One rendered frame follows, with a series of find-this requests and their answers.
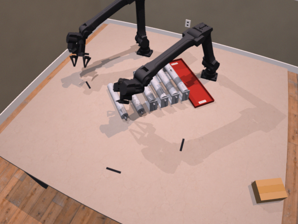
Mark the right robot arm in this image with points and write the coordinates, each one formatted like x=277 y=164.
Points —
x=86 y=28

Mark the red scrap tray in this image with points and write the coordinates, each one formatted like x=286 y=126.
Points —
x=198 y=95

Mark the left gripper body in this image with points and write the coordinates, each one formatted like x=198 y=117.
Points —
x=123 y=99

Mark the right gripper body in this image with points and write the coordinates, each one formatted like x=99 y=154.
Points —
x=82 y=54

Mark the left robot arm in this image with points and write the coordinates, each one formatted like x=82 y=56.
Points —
x=190 y=37

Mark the brown cardboard box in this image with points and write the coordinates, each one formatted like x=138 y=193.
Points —
x=269 y=190

